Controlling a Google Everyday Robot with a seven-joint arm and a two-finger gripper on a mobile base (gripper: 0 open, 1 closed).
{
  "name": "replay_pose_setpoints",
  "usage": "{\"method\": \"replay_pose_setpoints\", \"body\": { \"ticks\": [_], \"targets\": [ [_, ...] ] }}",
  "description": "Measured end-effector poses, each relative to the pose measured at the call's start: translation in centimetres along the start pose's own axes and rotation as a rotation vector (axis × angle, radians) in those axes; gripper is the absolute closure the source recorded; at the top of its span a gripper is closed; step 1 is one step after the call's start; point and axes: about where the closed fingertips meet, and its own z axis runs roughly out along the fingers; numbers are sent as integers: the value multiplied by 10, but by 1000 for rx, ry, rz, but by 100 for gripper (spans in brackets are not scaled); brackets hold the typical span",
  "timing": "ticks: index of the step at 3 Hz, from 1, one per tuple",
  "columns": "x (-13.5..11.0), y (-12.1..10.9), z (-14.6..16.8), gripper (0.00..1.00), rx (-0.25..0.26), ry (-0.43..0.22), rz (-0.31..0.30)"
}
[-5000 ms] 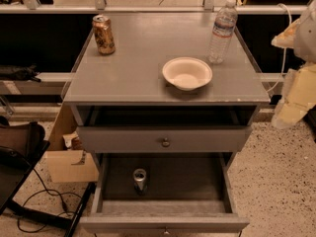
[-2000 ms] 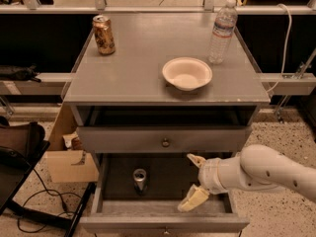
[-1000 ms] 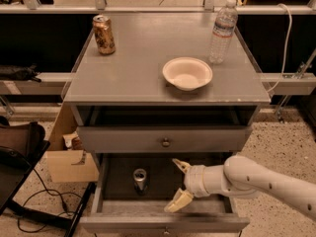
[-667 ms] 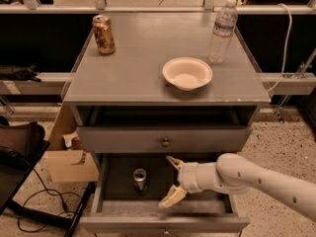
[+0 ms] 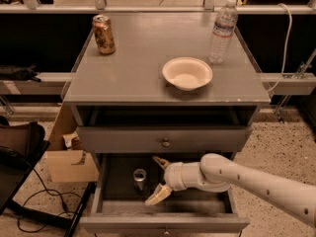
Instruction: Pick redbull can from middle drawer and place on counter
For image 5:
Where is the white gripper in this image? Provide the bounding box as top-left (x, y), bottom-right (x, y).
top-left (145, 156), bottom-right (203, 205)

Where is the silver blue redbull can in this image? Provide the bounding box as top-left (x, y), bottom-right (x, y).
top-left (132, 169), bottom-right (147, 195)

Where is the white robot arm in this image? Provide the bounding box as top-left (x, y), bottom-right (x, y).
top-left (145, 153), bottom-right (316, 227)

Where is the grey top drawer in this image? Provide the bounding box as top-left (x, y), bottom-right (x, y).
top-left (77, 126), bottom-right (252, 153)

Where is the grey open middle drawer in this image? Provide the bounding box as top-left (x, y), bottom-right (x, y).
top-left (80, 153), bottom-right (249, 235)

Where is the grey drawer cabinet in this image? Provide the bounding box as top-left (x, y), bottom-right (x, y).
top-left (64, 12), bottom-right (269, 235)

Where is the gold brown soda can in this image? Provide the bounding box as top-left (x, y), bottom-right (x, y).
top-left (92, 14), bottom-right (116, 54)

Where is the cardboard box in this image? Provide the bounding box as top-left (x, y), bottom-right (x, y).
top-left (46, 106), bottom-right (99, 183)

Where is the white paper bowl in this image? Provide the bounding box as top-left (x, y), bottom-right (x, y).
top-left (162, 57), bottom-right (213, 91)

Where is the black chair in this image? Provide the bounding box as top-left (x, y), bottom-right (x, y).
top-left (0, 116), bottom-right (95, 237)

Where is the clear plastic water bottle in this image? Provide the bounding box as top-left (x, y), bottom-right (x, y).
top-left (209, 0), bottom-right (238, 64)

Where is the black floor cable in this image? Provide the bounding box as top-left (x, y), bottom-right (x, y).
top-left (16, 168), bottom-right (83, 234)

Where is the metal railing frame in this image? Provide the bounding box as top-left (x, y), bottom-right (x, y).
top-left (0, 0), bottom-right (316, 123)

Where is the white hanging cable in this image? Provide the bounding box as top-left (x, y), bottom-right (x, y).
top-left (266, 2), bottom-right (293, 94)

